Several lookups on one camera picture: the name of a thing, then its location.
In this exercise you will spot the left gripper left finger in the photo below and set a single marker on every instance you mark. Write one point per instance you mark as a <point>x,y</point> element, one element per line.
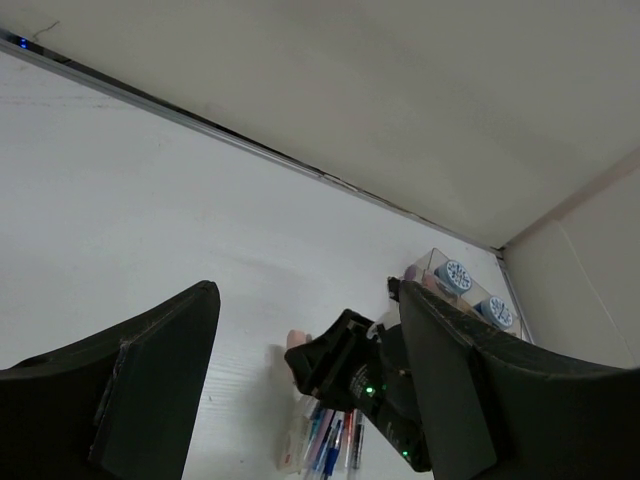
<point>119,404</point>

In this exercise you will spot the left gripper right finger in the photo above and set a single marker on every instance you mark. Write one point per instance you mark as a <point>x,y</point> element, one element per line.
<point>496,407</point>

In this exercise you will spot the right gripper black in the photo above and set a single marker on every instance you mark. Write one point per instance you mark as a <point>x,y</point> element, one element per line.
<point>349,371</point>

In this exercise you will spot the pink white stapler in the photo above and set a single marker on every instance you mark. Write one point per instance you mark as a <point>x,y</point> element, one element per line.
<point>295,338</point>

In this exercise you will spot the blue round jar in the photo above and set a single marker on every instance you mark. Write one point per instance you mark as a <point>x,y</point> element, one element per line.
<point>453,277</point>
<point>495,310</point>

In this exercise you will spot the pink capped pencil tube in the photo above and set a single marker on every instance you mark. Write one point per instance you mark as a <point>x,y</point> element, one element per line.
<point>431,282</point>

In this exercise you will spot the clear desk organizer box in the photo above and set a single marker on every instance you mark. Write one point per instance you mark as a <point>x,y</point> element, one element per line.
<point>467,301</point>

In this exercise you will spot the teal capped pen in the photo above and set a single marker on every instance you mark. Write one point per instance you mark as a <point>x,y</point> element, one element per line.
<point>315,421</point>

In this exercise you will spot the orange capped pen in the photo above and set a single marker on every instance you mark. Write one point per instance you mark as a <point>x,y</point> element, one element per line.
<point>348,439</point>

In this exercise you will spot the blue capped pen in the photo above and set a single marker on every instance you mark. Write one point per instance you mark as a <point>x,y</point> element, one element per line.
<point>333,448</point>

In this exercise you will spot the black capped pen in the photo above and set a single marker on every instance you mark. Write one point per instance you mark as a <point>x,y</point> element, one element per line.
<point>357,447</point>

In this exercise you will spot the right aluminium rail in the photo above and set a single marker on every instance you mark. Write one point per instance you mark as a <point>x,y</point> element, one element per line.
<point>525,331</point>

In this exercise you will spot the aluminium rail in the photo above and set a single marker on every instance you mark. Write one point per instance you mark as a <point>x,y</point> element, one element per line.
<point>37,55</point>
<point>525,331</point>

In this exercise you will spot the back aluminium rail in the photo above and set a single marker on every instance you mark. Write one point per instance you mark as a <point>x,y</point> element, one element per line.
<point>37,55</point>

